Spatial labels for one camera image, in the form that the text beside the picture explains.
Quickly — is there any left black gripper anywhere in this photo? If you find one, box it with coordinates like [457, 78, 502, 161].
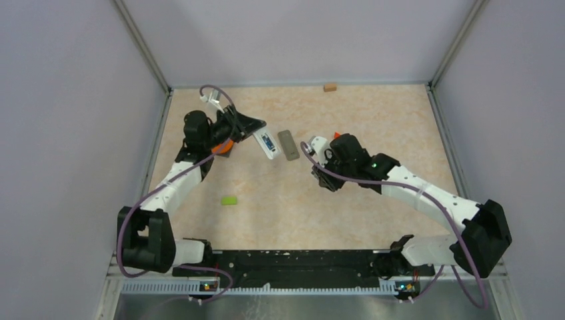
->
[203, 104, 266, 149]

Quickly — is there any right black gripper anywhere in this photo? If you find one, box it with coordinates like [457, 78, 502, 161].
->
[313, 151, 355, 191]

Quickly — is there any white remote control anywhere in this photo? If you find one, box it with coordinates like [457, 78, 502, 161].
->
[277, 129, 300, 161]
[253, 127, 281, 160]

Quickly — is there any blue block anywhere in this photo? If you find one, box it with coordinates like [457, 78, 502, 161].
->
[262, 135, 275, 150]

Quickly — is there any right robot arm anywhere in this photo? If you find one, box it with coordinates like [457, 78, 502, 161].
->
[300, 133, 512, 279]

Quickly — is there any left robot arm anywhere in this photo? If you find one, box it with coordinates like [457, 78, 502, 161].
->
[116, 105, 267, 278]

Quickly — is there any orange tape roll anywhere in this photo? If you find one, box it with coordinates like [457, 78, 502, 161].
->
[212, 139, 235, 157]

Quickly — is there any green block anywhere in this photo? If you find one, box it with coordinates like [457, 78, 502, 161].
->
[221, 196, 238, 206]

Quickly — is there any tan wooden block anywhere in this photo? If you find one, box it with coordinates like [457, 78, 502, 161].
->
[323, 83, 338, 93]

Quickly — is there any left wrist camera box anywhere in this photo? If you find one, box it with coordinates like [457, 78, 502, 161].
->
[201, 89, 224, 113]

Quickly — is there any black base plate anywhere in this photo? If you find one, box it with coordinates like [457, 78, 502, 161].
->
[172, 249, 436, 290]

